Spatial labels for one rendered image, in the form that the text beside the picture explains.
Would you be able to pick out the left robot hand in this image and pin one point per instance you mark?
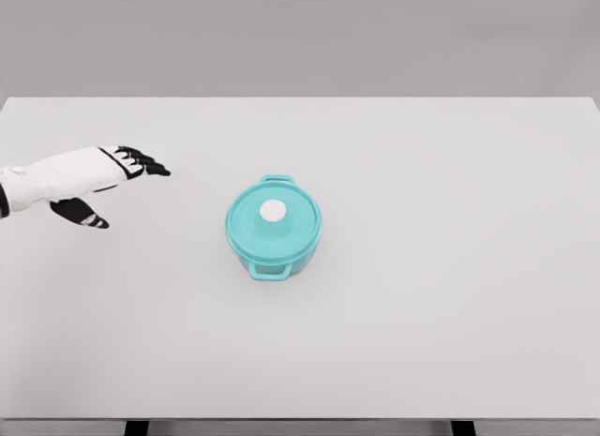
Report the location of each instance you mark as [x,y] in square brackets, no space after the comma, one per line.
[79,171]

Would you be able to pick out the teal pot lid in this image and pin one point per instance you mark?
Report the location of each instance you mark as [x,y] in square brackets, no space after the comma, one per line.
[273,219]

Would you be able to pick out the teal pot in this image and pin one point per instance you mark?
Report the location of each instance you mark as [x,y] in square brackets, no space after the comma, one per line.
[274,267]

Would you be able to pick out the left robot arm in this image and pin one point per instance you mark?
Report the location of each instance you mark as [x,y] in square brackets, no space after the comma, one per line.
[16,187]

